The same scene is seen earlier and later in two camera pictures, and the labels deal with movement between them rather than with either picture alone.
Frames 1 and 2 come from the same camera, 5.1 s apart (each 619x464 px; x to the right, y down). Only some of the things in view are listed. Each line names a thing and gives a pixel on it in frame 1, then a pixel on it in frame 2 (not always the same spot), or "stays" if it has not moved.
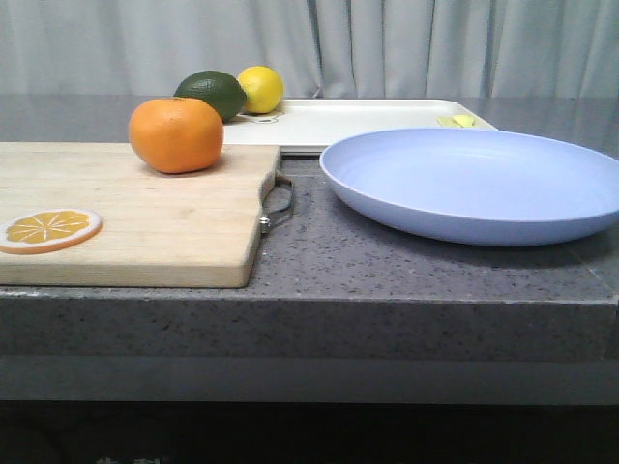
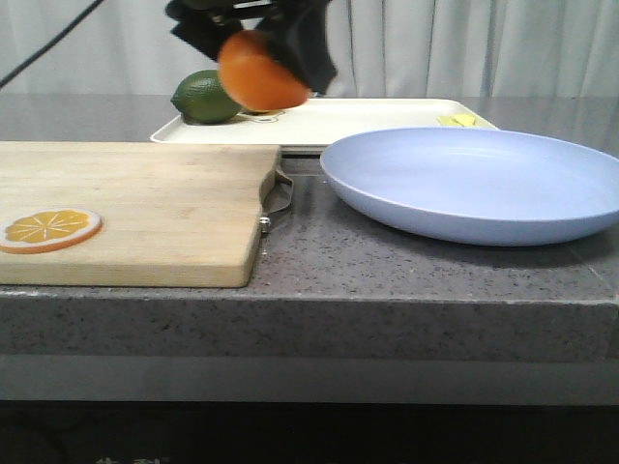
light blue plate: [472, 187] stays
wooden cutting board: [159, 229] stays
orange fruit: [176, 135] → [250, 79]
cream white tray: [311, 124] stays
